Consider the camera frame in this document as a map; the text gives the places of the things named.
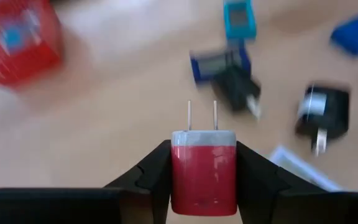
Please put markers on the red plastic basket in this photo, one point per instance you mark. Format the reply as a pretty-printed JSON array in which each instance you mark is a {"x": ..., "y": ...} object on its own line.
[{"x": 42, "y": 62}]

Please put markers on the small teal adapter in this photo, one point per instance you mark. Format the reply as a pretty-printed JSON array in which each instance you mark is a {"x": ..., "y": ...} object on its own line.
[{"x": 239, "y": 18}]

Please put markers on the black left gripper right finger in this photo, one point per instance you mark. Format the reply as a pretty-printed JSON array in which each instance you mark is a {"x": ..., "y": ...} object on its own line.
[{"x": 291, "y": 205}]

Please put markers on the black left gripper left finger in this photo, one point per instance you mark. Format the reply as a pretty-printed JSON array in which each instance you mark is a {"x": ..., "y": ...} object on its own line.
[{"x": 104, "y": 205}]

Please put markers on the blue wall charger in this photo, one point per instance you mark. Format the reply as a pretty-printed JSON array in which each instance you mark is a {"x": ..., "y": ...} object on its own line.
[{"x": 207, "y": 65}]

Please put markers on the blue rectangular block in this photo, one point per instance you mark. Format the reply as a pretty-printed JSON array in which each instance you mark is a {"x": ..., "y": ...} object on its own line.
[{"x": 357, "y": 34}]

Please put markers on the white adapter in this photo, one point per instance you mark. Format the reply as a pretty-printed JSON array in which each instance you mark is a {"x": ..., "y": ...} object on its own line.
[{"x": 303, "y": 169}]

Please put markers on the red and grey wall charger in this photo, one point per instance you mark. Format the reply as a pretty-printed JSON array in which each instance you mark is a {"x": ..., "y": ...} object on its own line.
[{"x": 204, "y": 180}]

